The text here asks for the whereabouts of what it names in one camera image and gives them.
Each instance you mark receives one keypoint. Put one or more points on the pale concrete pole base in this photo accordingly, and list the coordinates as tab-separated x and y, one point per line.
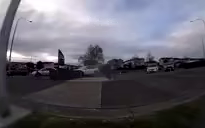
5	118

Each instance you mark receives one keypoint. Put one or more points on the row of parked vehicles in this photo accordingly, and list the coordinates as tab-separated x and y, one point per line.
87	70

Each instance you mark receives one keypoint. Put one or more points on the dark asphalt road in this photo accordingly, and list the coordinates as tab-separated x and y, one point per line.
136	91

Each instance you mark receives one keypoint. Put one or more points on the bare dark tree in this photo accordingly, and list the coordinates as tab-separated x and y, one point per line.
92	54

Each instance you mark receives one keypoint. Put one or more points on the thick pale pole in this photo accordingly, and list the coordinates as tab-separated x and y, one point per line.
2	50

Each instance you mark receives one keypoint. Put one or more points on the grey concrete pavement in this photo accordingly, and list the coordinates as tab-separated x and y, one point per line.
70	93

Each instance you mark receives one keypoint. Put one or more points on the grass strip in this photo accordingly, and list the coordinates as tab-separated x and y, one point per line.
190	116

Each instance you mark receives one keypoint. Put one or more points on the dark flag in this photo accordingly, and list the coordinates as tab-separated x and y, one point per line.
61	57

